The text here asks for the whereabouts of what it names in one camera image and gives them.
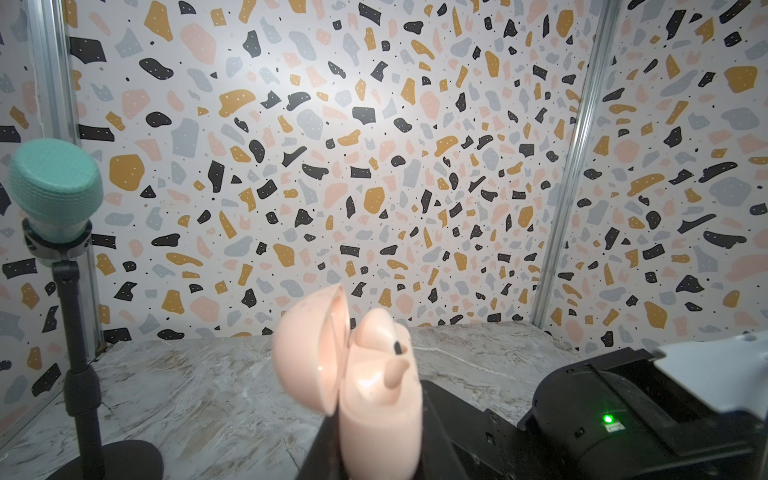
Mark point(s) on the green microphone on black stand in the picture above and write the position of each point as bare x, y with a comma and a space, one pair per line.
59, 187

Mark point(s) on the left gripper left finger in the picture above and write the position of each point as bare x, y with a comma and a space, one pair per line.
323, 460

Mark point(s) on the pink wireless earbud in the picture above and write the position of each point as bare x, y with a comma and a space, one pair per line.
379, 331

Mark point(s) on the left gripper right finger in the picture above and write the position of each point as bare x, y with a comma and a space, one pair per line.
438, 459

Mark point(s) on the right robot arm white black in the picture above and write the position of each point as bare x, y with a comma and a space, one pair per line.
690, 410

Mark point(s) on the pink earbud charging case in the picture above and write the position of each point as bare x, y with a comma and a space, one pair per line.
378, 397

